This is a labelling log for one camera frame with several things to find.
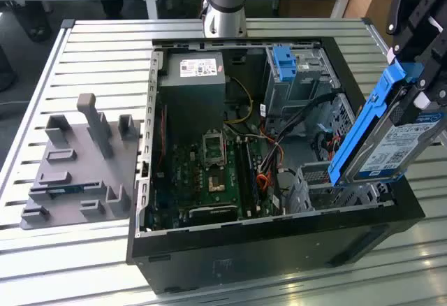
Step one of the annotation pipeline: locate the blue plastic drive latch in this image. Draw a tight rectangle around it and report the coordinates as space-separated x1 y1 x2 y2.
272 46 298 82

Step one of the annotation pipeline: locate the brown wooden cabinet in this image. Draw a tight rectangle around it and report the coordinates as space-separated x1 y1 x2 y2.
344 0 402 41

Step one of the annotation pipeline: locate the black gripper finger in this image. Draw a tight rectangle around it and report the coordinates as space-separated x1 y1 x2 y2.
411 0 447 115
386 0 434 68

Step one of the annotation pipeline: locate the RAM stick in slot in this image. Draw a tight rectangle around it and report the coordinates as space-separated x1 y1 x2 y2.
245 137 262 216

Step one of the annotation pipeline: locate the CPU socket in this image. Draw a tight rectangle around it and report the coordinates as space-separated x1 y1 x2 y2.
207 170 227 194

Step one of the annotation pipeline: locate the hard disk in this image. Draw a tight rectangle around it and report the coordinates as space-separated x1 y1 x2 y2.
329 59 447 187

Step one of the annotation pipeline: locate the metal disk bay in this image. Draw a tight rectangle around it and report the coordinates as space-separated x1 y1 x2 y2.
283 161 397 218

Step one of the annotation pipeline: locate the black open PC case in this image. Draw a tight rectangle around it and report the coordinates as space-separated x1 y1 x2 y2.
125 35 427 295

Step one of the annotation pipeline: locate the thick black disk wire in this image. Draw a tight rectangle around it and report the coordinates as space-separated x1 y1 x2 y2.
274 92 345 143

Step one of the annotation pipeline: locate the metal drive cage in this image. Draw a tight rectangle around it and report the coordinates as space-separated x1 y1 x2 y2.
262 45 345 138

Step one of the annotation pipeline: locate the black empty RAM slot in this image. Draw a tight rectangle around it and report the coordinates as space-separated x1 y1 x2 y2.
234 135 251 220

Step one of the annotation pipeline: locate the orange flat data cable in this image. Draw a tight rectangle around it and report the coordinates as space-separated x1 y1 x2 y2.
256 173 277 195

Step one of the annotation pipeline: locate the red orange wire bundle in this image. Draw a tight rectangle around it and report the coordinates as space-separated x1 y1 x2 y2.
258 134 284 177

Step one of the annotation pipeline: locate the metal CPU socket cover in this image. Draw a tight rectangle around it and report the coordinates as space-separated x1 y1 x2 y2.
201 128 228 168

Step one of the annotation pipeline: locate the grey power supply unit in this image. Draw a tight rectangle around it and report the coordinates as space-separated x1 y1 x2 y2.
157 51 227 138

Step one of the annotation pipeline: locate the green motherboard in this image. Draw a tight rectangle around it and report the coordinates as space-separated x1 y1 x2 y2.
153 124 282 232

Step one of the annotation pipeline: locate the red disk wire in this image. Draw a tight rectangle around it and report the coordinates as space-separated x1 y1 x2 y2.
323 134 342 152

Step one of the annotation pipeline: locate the RAM stick on rack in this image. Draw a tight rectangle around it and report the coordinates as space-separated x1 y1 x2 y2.
29 186 87 197

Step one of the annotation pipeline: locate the grey parts rack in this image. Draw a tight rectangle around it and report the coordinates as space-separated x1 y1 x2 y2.
20 92 146 231

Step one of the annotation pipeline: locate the black graphics card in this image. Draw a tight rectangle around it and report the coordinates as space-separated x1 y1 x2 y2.
187 203 239 226

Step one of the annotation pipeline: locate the yellow wire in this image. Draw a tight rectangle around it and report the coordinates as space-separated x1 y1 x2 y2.
222 76 255 125

